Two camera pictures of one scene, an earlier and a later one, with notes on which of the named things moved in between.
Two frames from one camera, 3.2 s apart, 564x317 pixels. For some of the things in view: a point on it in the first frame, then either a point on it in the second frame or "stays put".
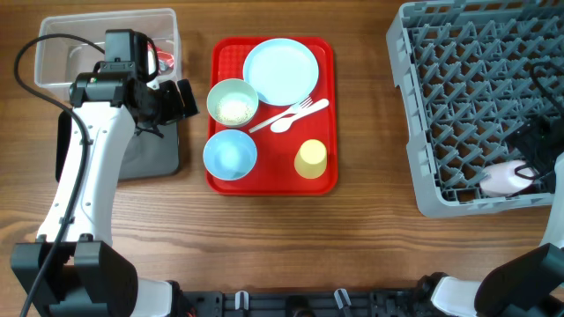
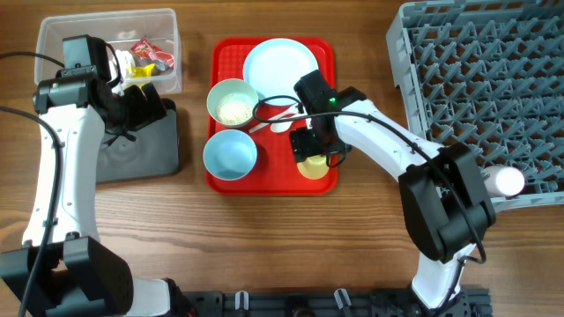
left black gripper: (175, 110) to (137, 98)
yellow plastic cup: (310, 161) stays put
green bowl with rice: (233, 102) stays put
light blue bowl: (229, 154) stays put
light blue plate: (285, 71) stays put
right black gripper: (525, 136) to (303, 148)
